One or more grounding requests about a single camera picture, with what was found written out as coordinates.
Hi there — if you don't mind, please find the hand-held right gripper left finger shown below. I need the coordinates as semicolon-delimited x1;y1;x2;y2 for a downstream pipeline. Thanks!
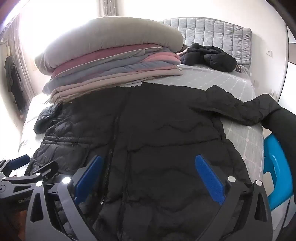
25;155;103;241

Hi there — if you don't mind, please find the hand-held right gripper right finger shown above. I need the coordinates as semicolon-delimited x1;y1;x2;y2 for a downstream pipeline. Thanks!
195;154;273;241

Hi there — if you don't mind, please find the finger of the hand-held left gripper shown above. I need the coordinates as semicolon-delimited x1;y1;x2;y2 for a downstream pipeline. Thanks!
34;161;60;184
0;154;30;177

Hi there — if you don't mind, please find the large black puffer jacket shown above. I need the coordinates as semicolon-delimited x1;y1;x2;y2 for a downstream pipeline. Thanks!
24;82;288;241

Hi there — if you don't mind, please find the blue plastic stool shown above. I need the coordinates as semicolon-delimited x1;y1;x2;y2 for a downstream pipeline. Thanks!
262;134;292;211

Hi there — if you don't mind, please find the hanging dark coat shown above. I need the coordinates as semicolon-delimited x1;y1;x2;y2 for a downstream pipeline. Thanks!
5;56;25;114

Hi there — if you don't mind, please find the beige folded quilt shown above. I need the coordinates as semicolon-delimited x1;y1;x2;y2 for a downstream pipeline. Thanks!
48;67;184;105

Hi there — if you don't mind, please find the bed with grey patterned sheet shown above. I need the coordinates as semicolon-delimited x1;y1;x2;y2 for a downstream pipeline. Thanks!
18;64;265;209

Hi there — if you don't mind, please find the blue-grey folded quilt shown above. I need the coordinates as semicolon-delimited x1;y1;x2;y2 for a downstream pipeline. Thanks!
42;47;181;95

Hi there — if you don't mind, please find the mauve folded quilt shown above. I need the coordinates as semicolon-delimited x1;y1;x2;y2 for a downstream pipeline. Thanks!
51;43;165;79

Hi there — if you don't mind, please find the small black puffer jacket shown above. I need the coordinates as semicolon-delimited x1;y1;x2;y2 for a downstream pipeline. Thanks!
180;43;238;72

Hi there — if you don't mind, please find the pink folded blanket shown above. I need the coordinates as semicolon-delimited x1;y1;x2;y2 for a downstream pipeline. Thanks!
145;52;181;67

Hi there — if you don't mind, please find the grey padded headboard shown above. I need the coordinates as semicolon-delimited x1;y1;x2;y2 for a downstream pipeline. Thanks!
163;17;252;69

